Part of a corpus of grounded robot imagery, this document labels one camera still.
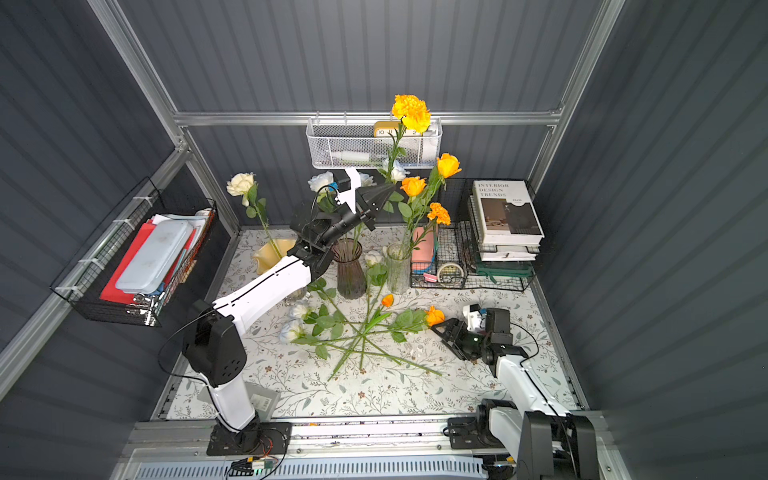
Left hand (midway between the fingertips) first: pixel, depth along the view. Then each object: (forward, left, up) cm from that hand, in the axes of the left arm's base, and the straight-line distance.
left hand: (400, 189), depth 63 cm
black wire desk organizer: (+18, -23, -47) cm, 56 cm away
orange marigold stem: (+8, -10, -14) cm, 19 cm away
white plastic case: (-8, +57, -15) cm, 60 cm away
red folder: (-14, +65, -17) cm, 69 cm away
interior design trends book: (+13, -33, -23) cm, 42 cm away
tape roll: (+10, -16, -39) cm, 43 cm away
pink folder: (+17, -10, -44) cm, 48 cm away
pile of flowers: (-8, +23, -44) cm, 51 cm away
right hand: (-14, -13, -40) cm, 44 cm away
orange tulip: (-1, +3, -45) cm, 45 cm away
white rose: (+15, +20, -14) cm, 29 cm away
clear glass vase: (+13, -1, -45) cm, 46 cm away
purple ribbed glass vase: (+8, +16, -44) cm, 47 cm away
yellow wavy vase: (+5, +38, -27) cm, 47 cm away
